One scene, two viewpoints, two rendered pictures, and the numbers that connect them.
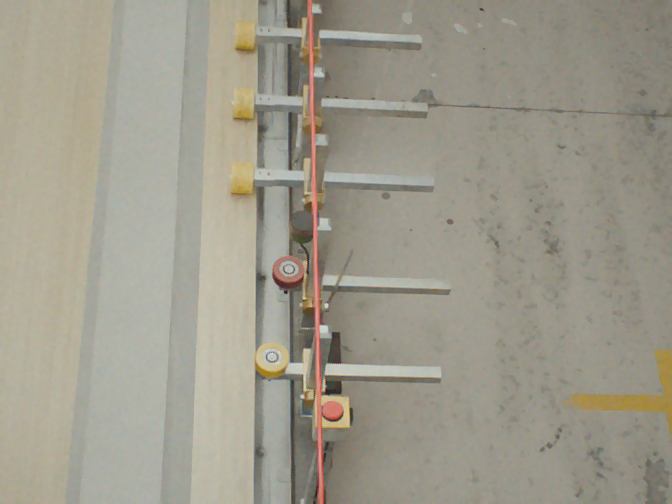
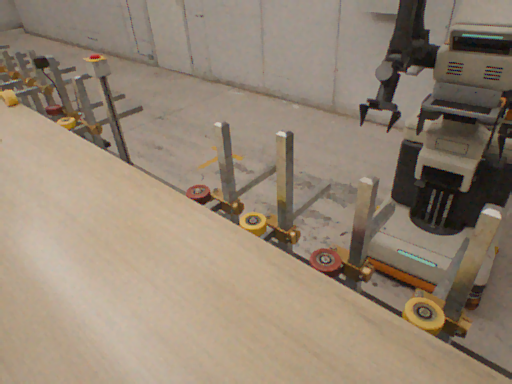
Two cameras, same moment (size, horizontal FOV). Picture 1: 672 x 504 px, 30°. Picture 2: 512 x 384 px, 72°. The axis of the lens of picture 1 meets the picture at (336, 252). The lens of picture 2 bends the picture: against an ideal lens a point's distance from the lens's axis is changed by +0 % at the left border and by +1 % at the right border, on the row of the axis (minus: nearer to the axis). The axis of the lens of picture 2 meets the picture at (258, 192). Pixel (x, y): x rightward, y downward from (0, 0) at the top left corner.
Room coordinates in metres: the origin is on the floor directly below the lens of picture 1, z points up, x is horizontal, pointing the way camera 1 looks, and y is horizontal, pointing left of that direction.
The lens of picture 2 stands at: (-0.43, 0.35, 1.58)
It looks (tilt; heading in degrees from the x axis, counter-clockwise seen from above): 35 degrees down; 324
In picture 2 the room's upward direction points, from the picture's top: 3 degrees counter-clockwise
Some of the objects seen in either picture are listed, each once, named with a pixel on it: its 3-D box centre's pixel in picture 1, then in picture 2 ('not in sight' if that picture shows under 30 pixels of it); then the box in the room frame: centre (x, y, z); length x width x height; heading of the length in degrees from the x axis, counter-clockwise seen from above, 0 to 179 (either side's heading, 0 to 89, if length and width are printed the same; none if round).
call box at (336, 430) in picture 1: (330, 419); (97, 67); (1.18, -0.05, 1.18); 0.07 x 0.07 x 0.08; 10
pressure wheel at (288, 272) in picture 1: (287, 280); (56, 115); (1.71, 0.11, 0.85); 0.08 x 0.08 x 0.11
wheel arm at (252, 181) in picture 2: not in sight; (240, 189); (0.51, -0.27, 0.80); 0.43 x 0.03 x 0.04; 100
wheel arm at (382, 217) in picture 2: not in sight; (359, 243); (0.02, -0.36, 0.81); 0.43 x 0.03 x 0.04; 100
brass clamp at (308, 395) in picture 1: (313, 378); (91, 127); (1.46, 0.00, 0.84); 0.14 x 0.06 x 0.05; 10
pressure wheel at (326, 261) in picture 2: not in sight; (324, 273); (-0.01, -0.16, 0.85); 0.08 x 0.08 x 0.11
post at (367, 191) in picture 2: not in sight; (358, 251); (-0.04, -0.27, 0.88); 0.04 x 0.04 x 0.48; 10
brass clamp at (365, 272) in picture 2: not in sight; (348, 263); (-0.01, -0.27, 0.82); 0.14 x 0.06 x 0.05; 10
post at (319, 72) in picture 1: (310, 130); (32, 90); (2.18, 0.13, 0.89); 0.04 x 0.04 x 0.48; 10
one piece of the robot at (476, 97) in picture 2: not in sight; (459, 115); (0.12, -1.04, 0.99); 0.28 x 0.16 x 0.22; 15
